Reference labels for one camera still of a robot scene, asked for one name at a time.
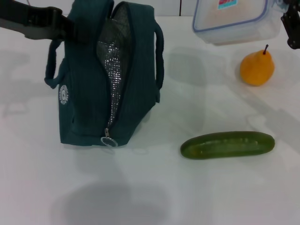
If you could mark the clear lunch box blue lid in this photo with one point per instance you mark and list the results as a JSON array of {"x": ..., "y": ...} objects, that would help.
[{"x": 234, "y": 23}]

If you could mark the green cucumber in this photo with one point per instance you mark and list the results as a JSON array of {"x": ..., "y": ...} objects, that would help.
[{"x": 211, "y": 146}]

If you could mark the dark teal insulated lunch bag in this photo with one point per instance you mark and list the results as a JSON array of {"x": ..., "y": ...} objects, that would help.
[{"x": 82, "y": 93}]

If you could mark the orange pear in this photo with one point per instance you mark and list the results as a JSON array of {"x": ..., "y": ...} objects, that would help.
[{"x": 256, "y": 66}]

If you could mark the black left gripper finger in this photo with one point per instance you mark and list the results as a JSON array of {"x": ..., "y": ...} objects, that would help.
[{"x": 77, "y": 34}]

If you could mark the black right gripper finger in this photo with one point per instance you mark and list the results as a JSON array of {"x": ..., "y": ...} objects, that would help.
[
  {"x": 293, "y": 25},
  {"x": 293, "y": 2}
]

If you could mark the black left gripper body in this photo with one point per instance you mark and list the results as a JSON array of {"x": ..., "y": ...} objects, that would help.
[{"x": 35, "y": 22}]

